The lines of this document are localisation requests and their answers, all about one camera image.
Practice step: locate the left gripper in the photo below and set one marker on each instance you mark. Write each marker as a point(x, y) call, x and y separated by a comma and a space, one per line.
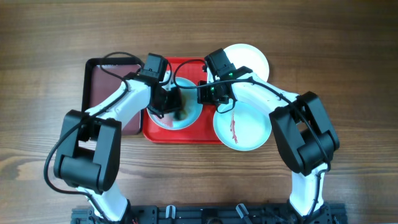
point(176, 103)

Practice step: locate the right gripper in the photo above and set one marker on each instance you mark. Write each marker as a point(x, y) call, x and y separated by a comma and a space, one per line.
point(206, 97)

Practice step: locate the green yellow sponge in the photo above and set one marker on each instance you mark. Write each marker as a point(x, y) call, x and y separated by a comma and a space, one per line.
point(180, 115)

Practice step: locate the light blue plate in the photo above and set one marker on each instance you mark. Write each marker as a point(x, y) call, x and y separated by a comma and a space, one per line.
point(193, 109)
point(240, 126)

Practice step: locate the white plate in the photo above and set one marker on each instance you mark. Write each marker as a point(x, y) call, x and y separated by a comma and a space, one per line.
point(250, 57)

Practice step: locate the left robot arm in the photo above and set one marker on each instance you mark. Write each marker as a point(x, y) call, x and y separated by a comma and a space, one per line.
point(87, 155)

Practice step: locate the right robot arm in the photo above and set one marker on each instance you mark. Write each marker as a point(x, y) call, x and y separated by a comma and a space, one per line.
point(305, 137)

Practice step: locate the red plastic tray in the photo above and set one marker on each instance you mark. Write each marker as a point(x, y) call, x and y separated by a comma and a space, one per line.
point(200, 132)

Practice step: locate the black tray with water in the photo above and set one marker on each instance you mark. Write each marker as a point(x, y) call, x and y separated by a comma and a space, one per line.
point(98, 85)

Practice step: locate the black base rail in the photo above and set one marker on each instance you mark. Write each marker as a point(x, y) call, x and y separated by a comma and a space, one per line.
point(268, 213)

